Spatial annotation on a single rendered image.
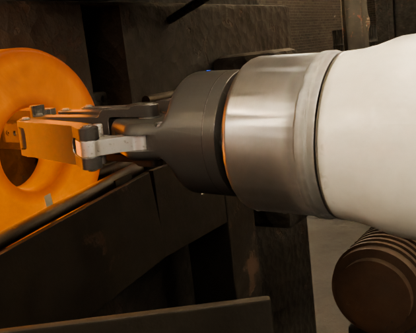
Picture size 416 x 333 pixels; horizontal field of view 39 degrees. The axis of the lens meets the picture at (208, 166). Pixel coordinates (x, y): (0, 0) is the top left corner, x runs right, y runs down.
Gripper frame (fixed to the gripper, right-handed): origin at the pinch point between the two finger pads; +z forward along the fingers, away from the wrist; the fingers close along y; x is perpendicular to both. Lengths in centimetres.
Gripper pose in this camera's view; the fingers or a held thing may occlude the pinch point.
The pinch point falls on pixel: (19, 128)
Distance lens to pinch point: 47.7
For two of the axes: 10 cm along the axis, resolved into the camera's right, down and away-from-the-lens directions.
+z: -8.4, -0.5, 5.3
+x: -0.7, -9.8, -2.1
